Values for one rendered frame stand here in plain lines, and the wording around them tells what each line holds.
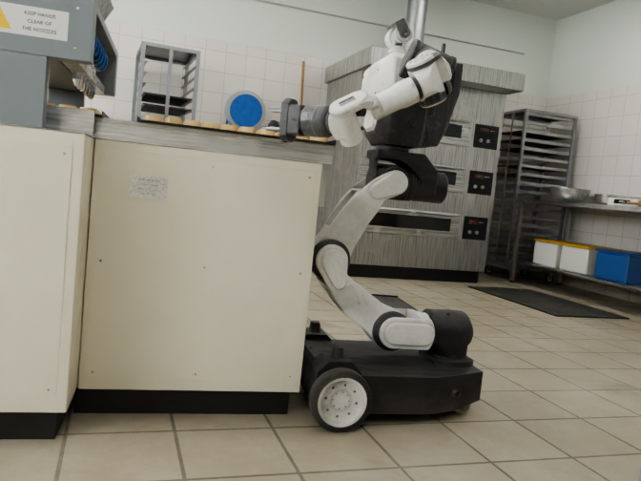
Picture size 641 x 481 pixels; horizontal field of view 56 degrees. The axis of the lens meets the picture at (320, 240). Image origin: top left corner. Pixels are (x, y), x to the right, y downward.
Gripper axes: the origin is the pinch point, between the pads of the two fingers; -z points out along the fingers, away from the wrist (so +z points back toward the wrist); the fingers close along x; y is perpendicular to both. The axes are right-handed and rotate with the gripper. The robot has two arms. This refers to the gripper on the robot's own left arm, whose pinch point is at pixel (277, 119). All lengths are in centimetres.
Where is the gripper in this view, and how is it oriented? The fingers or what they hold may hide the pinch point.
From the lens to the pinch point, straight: 179.3
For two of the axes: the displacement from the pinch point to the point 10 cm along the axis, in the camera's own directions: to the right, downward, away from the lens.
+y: -5.2, 0.2, -8.5
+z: 8.5, 1.3, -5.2
